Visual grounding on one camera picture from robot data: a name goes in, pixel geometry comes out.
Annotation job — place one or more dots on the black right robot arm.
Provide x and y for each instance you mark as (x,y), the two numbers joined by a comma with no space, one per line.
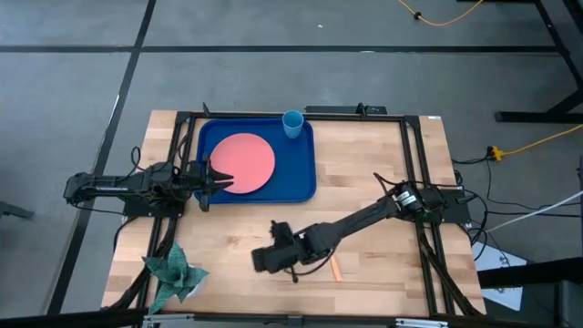
(364,216)

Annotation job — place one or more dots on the black bar bracket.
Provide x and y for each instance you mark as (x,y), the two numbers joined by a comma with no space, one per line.
(337,109)

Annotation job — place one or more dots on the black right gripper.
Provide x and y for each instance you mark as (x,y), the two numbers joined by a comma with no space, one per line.
(289,255)

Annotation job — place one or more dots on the blue plastic cup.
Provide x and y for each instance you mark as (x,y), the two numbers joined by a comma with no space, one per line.
(293,125)

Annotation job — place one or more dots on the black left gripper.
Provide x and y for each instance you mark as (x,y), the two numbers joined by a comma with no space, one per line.
(200,182)

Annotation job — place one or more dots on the black furniture edge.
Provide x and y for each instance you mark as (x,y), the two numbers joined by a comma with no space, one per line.
(546,273)

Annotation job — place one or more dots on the red round plate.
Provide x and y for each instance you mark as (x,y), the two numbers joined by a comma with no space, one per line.
(246,159)

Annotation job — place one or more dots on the green crumpled cloth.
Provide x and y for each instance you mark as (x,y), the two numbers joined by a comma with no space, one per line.
(175,275)

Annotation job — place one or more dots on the metal front rail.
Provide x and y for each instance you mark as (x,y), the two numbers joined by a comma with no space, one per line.
(291,321)

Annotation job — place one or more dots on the black aluminium table frame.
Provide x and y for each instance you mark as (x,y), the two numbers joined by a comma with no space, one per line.
(355,117)

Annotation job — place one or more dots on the black desk legs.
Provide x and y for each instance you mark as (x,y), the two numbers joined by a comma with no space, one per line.
(537,116)

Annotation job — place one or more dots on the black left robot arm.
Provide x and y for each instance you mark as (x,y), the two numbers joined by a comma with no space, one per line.
(114,184)

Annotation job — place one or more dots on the white paper sheet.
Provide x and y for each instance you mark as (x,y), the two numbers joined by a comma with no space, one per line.
(494,262)

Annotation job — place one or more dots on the orange stick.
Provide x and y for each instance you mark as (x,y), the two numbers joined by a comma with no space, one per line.
(336,269)

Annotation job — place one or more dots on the grey stand foot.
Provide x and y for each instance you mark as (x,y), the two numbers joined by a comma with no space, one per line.
(13,210)

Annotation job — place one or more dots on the blue plastic tray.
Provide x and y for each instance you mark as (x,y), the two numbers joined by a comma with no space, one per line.
(296,173)

